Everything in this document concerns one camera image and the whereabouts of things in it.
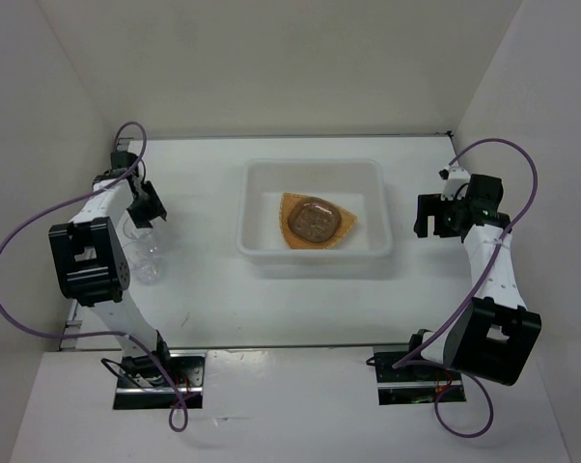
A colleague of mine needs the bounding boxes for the clear plastic cup rear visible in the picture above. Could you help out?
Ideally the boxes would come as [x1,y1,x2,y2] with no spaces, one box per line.
[123,216,163,254]

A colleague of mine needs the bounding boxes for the clear plastic cup front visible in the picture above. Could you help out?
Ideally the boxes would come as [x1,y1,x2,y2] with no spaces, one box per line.
[123,241,165,286]

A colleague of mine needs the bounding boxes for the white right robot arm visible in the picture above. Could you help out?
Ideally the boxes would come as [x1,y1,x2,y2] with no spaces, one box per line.
[404,168,541,386]

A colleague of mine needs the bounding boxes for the translucent plastic bin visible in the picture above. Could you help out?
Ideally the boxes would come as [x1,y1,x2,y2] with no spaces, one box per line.
[235,158,394,278]

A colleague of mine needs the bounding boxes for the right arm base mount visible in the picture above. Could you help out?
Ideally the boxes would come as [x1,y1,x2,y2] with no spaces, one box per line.
[366,343,466,405]

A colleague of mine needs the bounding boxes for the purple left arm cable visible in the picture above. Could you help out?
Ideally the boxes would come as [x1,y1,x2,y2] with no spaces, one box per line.
[0,121,203,432]

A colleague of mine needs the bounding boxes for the woven bamboo basket tray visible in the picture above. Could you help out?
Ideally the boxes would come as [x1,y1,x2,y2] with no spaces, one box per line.
[279,192,357,250]

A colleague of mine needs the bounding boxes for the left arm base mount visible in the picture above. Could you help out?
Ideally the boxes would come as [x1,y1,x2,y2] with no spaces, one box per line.
[100,349,206,410]

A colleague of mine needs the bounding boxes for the aluminium table frame rail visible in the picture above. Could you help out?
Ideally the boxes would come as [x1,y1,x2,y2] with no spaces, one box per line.
[58,137,132,351]

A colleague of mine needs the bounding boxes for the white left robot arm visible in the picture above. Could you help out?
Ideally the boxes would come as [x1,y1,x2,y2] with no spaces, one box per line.
[48,150,174,386]

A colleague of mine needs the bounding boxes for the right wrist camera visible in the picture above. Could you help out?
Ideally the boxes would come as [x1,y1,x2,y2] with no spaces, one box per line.
[439,165,470,201]

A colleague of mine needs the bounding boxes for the clear plastic cup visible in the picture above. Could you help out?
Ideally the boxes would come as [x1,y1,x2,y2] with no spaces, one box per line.
[123,216,163,254]
[123,241,165,286]

